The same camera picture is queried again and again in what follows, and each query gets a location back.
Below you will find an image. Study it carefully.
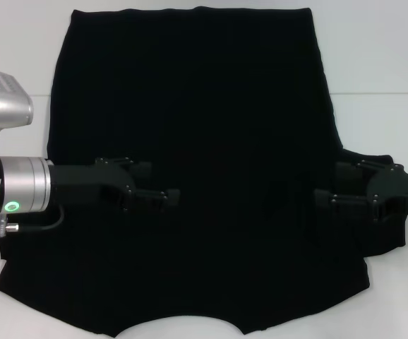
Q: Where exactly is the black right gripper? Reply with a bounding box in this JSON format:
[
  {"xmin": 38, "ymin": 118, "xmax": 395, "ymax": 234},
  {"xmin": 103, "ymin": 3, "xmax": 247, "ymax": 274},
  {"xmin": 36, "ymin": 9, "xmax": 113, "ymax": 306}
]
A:
[{"xmin": 313, "ymin": 160, "xmax": 408, "ymax": 223}]

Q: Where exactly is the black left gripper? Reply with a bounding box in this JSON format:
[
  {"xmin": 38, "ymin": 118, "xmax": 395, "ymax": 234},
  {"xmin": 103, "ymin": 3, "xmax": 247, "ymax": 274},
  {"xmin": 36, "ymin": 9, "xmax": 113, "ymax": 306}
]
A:
[{"xmin": 48, "ymin": 157, "xmax": 181, "ymax": 215}]

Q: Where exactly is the black t-shirt with white print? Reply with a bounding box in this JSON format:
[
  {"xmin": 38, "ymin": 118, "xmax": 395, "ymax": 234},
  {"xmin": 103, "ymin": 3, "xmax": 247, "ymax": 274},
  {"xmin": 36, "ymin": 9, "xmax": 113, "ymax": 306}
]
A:
[{"xmin": 0, "ymin": 5, "xmax": 408, "ymax": 328}]

